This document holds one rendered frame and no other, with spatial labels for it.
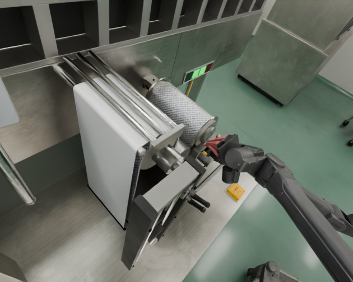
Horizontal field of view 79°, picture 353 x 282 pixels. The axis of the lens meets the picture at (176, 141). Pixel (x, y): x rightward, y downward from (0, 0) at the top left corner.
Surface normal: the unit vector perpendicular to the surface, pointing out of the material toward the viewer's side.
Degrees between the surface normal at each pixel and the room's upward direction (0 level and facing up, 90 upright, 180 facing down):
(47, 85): 90
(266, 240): 0
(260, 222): 0
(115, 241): 0
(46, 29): 90
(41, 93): 90
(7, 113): 90
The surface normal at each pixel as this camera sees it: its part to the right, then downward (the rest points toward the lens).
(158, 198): 0.23, -0.62
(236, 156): -0.76, 0.04
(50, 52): 0.71, 0.64
